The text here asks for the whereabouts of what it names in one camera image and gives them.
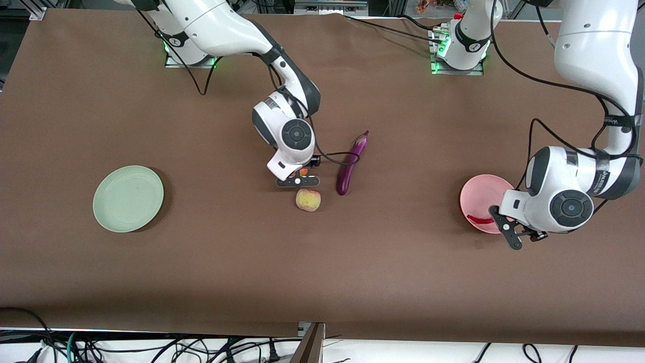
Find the red apple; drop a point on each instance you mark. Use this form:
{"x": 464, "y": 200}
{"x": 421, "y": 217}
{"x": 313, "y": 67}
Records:
{"x": 304, "y": 172}

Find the red chili pepper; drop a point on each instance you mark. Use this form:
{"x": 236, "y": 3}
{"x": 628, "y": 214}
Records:
{"x": 478, "y": 220}

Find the yellow peach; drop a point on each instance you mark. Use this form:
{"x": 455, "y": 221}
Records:
{"x": 308, "y": 200}

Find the purple eggplant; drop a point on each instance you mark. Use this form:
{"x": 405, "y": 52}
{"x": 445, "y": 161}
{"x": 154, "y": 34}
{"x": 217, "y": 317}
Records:
{"x": 350, "y": 171}

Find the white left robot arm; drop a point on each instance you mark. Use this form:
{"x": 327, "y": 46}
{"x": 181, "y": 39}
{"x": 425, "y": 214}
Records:
{"x": 594, "y": 50}

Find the pink round plate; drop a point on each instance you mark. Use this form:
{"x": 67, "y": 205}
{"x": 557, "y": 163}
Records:
{"x": 478, "y": 196}

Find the brown table cloth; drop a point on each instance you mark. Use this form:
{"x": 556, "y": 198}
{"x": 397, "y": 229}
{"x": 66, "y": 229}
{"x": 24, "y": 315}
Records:
{"x": 322, "y": 272}

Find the light green round plate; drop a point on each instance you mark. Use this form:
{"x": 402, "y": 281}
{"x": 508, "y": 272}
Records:
{"x": 128, "y": 199}

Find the aluminium profile bar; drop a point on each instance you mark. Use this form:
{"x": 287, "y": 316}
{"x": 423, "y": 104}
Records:
{"x": 310, "y": 345}

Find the orange background objects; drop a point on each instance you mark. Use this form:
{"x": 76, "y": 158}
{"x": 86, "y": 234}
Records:
{"x": 428, "y": 5}

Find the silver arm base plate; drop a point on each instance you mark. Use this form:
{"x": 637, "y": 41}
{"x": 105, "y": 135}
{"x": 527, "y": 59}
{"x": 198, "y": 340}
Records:
{"x": 174, "y": 63}
{"x": 476, "y": 71}

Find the silver frame rail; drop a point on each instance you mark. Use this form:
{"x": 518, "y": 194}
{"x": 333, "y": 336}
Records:
{"x": 330, "y": 7}

